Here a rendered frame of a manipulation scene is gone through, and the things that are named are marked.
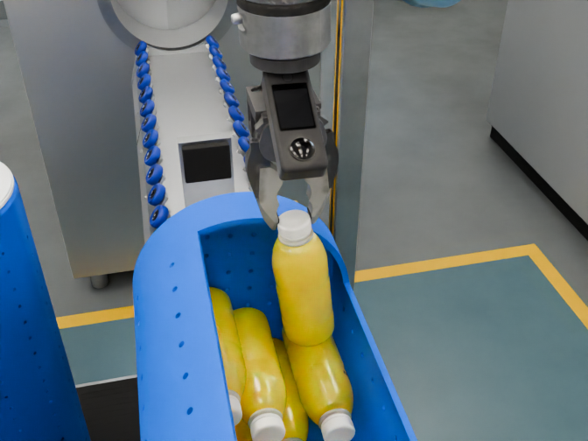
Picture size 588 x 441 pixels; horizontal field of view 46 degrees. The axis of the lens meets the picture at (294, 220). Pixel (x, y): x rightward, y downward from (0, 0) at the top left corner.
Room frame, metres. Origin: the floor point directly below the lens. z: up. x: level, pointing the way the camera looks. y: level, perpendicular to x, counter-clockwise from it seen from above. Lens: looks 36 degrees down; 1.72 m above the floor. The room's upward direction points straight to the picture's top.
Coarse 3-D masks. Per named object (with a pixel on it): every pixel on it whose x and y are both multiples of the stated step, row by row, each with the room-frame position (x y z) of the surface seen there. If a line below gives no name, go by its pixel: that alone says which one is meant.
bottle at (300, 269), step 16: (304, 240) 0.62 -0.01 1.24; (320, 240) 0.64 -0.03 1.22; (272, 256) 0.63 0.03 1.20; (288, 256) 0.61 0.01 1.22; (304, 256) 0.61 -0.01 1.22; (320, 256) 0.62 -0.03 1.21; (288, 272) 0.60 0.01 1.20; (304, 272) 0.60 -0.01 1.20; (320, 272) 0.61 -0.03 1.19; (288, 288) 0.60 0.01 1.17; (304, 288) 0.60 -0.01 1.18; (320, 288) 0.61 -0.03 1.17; (288, 304) 0.61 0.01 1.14; (304, 304) 0.60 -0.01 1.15; (320, 304) 0.61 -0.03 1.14; (288, 320) 0.61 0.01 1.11; (304, 320) 0.60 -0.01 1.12; (320, 320) 0.61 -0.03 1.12; (288, 336) 0.62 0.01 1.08; (304, 336) 0.60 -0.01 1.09; (320, 336) 0.61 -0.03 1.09
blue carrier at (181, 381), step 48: (240, 192) 0.72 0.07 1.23; (192, 240) 0.64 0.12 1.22; (240, 240) 0.71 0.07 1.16; (144, 288) 0.61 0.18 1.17; (192, 288) 0.56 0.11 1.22; (240, 288) 0.71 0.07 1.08; (336, 288) 0.72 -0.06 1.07; (144, 336) 0.54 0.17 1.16; (192, 336) 0.49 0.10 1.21; (336, 336) 0.66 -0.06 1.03; (144, 384) 0.48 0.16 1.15; (192, 384) 0.43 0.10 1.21; (384, 384) 0.52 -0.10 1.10; (144, 432) 0.43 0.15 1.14; (192, 432) 0.38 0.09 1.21; (384, 432) 0.49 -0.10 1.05
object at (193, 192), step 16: (192, 144) 1.11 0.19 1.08; (208, 144) 1.11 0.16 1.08; (224, 144) 1.11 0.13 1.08; (192, 160) 1.09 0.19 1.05; (208, 160) 1.10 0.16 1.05; (224, 160) 1.11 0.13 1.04; (192, 176) 1.09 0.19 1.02; (208, 176) 1.10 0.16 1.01; (224, 176) 1.11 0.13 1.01; (192, 192) 1.11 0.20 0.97; (208, 192) 1.12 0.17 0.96; (224, 192) 1.12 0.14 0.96
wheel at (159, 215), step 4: (156, 208) 1.05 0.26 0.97; (160, 208) 1.04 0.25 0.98; (164, 208) 1.04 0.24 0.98; (152, 212) 1.05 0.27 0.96; (156, 212) 1.04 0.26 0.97; (160, 212) 1.03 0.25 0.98; (164, 212) 1.03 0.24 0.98; (168, 212) 1.04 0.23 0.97; (152, 216) 1.04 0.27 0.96; (156, 216) 1.03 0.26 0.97; (160, 216) 1.02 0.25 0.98; (164, 216) 1.03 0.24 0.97; (152, 220) 1.03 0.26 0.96; (156, 220) 1.02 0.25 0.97; (160, 220) 1.02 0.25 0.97; (164, 220) 1.02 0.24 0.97; (152, 224) 1.02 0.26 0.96; (156, 224) 1.02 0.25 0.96; (160, 224) 1.02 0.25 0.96
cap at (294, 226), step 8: (280, 216) 0.64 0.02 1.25; (288, 216) 0.64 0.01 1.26; (296, 216) 0.64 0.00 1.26; (304, 216) 0.63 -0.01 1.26; (280, 224) 0.62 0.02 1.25; (288, 224) 0.62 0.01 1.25; (296, 224) 0.62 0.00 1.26; (304, 224) 0.62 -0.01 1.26; (280, 232) 0.62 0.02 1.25; (288, 232) 0.61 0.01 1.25; (296, 232) 0.61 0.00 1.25; (304, 232) 0.62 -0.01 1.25; (288, 240) 0.61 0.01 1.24; (296, 240) 0.61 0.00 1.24
